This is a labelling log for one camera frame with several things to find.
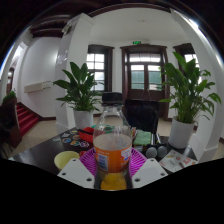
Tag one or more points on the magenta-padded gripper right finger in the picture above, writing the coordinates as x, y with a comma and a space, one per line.
150, 172

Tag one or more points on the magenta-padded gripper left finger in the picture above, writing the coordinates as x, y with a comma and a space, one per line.
75, 173

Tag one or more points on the orange drink bottle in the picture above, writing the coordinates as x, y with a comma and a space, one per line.
112, 151

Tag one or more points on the black twin round speaker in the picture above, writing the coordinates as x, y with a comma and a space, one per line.
156, 151

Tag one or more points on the printed paper leaflet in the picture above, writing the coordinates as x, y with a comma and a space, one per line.
178, 161

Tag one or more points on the round stickers group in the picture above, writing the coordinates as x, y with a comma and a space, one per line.
71, 140

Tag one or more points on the green cloth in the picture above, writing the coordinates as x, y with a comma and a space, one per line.
142, 137

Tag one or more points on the black chair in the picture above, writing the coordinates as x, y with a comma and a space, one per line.
141, 115

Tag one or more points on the red carpeted stairs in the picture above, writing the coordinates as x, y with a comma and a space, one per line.
28, 118

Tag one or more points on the small potted green plant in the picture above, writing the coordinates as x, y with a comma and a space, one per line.
80, 90

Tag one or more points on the large potted green plant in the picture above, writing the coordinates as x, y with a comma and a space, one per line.
188, 90

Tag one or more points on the dark wooden glazed door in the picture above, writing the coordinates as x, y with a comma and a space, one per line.
145, 73

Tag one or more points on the dark framed window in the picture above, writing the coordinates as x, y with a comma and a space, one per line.
190, 56
96, 65

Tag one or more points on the green exit sign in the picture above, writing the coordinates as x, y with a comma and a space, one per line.
137, 42

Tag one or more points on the white wall box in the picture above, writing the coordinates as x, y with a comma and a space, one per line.
38, 87

